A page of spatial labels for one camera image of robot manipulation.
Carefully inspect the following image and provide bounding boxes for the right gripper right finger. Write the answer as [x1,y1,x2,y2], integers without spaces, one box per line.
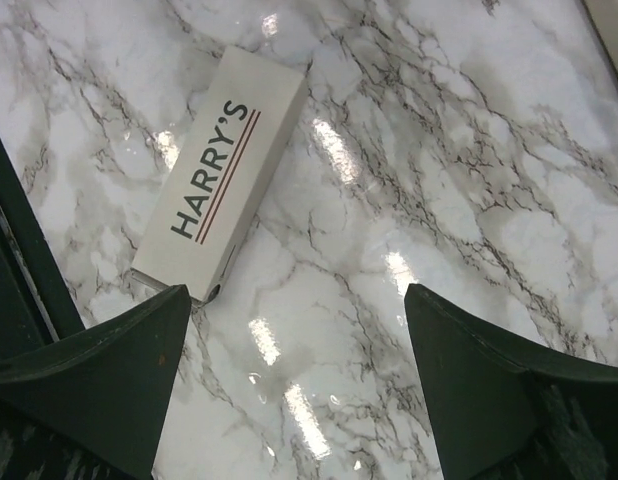
[404,284,618,479]

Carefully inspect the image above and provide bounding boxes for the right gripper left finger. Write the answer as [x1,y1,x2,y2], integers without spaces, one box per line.
[0,285,191,479]

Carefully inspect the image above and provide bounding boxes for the tall white slim box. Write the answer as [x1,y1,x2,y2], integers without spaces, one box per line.
[131,46,308,303]

